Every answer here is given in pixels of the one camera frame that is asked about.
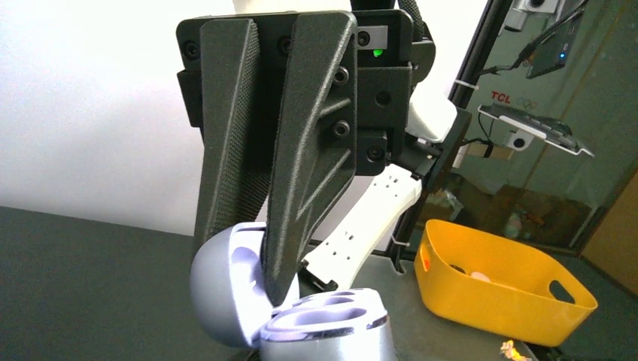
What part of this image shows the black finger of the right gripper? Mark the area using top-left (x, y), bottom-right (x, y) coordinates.
top-left (262, 11), bottom-right (357, 306)
top-left (193, 18), bottom-right (270, 251)

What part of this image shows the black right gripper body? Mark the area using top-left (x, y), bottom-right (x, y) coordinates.
top-left (176, 9), bottom-right (435, 176)

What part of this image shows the purple charging case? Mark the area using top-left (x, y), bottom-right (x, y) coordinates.
top-left (190, 222), bottom-right (397, 360)

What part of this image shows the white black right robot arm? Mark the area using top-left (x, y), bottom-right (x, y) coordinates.
top-left (176, 1), bottom-right (448, 305)

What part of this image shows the black keyboard on shelf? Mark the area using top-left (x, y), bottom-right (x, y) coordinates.
top-left (478, 103), bottom-right (595, 157)

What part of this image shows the yellow plastic bin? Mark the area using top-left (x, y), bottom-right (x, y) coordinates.
top-left (414, 220), bottom-right (598, 347)

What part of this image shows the black rear right frame post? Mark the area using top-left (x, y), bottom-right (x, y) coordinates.
top-left (386, 1), bottom-right (512, 274)

